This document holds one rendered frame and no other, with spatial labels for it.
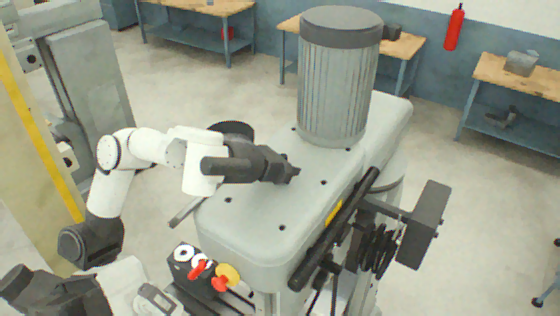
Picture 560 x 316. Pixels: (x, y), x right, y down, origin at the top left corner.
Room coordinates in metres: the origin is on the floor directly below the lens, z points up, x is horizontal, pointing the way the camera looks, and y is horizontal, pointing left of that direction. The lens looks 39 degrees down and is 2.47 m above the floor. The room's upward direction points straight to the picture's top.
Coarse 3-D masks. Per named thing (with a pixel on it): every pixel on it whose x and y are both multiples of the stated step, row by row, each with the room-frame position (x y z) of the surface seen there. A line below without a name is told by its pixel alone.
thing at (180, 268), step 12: (180, 252) 0.96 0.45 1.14; (192, 252) 0.95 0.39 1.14; (168, 264) 0.92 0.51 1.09; (180, 264) 0.90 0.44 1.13; (192, 264) 0.89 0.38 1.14; (180, 276) 0.90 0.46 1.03; (204, 276) 0.84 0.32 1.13; (216, 276) 0.88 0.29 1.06; (192, 288) 0.87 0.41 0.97; (204, 288) 0.83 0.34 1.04
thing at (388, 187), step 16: (400, 160) 1.10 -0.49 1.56; (384, 176) 1.00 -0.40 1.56; (400, 176) 1.00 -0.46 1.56; (368, 192) 0.94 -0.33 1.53; (384, 192) 0.95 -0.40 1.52; (400, 192) 1.06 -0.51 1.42; (368, 208) 0.88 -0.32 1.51; (368, 224) 0.86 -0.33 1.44; (352, 240) 0.89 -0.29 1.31; (352, 256) 0.88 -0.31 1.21; (352, 272) 0.87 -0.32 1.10; (368, 272) 0.88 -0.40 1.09; (368, 288) 0.91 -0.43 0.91; (352, 304) 0.87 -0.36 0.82; (368, 304) 0.99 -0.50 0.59
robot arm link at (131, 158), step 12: (120, 132) 0.65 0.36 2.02; (132, 132) 0.63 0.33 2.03; (144, 132) 0.61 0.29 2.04; (156, 132) 0.61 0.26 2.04; (132, 144) 0.60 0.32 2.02; (144, 144) 0.58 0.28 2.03; (156, 144) 0.57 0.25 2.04; (132, 156) 0.61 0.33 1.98; (144, 156) 0.58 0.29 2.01; (156, 156) 0.55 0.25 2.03; (120, 168) 0.60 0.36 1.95; (132, 168) 0.62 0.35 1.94
